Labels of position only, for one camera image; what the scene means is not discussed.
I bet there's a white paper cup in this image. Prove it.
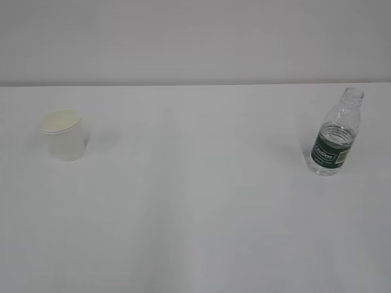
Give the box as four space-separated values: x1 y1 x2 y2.
40 109 86 162

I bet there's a clear plastic water bottle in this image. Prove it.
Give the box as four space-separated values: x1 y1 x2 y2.
307 87 364 176

